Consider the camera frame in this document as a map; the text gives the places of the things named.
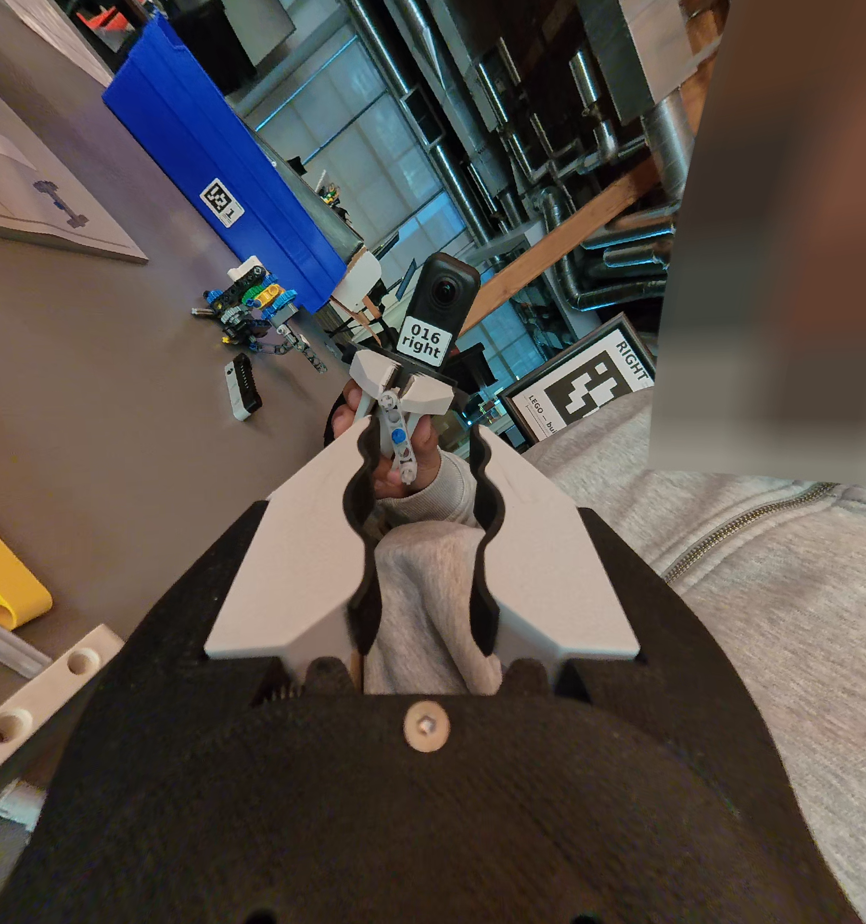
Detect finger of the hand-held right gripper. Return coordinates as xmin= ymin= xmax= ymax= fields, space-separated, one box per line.
xmin=349 ymin=349 xmax=407 ymax=421
xmin=403 ymin=374 xmax=455 ymax=419

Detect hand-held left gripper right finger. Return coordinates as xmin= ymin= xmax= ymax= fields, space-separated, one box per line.
xmin=471 ymin=424 xmax=641 ymax=687

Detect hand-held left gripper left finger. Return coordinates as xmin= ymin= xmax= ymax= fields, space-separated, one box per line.
xmin=204 ymin=417 xmax=376 ymax=687

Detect small grey lego beam assembly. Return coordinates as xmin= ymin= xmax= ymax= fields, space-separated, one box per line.
xmin=376 ymin=385 xmax=420 ymax=487

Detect person's right forearm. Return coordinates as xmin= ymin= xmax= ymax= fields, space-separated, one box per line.
xmin=364 ymin=451 xmax=508 ymax=695

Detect black and white lego piece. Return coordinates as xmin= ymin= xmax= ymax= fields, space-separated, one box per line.
xmin=223 ymin=351 xmax=265 ymax=424

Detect colourful lego gear assembly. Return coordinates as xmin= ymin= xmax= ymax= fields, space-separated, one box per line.
xmin=191 ymin=256 xmax=330 ymax=375

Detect white lego beam with holes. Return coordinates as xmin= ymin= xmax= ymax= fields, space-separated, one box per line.
xmin=0 ymin=624 xmax=126 ymax=796

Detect yellow lego beam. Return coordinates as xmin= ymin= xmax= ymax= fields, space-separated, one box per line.
xmin=0 ymin=505 xmax=53 ymax=631

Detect grey lego connector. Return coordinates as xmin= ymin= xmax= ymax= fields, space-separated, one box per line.
xmin=0 ymin=783 xmax=49 ymax=828

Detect lego instruction booklet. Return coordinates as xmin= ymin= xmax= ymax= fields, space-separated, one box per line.
xmin=0 ymin=68 xmax=150 ymax=265

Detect person's right hand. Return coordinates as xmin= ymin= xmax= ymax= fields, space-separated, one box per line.
xmin=331 ymin=381 xmax=443 ymax=501

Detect framed black and white sign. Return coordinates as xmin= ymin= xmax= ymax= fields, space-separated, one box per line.
xmin=497 ymin=311 xmax=657 ymax=450

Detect wooden beam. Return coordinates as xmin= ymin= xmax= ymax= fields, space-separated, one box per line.
xmin=458 ymin=154 xmax=678 ymax=337

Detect grey metal pipes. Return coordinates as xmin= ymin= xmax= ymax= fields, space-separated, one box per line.
xmin=343 ymin=0 xmax=675 ymax=315

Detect person's grey hoodie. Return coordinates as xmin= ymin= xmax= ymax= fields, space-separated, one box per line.
xmin=525 ymin=390 xmax=866 ymax=924

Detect small blue plastic bin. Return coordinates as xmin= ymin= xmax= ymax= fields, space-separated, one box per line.
xmin=101 ymin=13 xmax=370 ymax=316

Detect white paper sheet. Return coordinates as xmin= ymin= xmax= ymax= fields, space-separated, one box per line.
xmin=14 ymin=0 xmax=117 ymax=87

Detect light grey lego rail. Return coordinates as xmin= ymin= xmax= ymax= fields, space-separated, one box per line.
xmin=0 ymin=609 xmax=52 ymax=680

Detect silver ventilation duct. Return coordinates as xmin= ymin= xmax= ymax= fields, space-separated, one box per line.
xmin=579 ymin=0 xmax=726 ymax=225

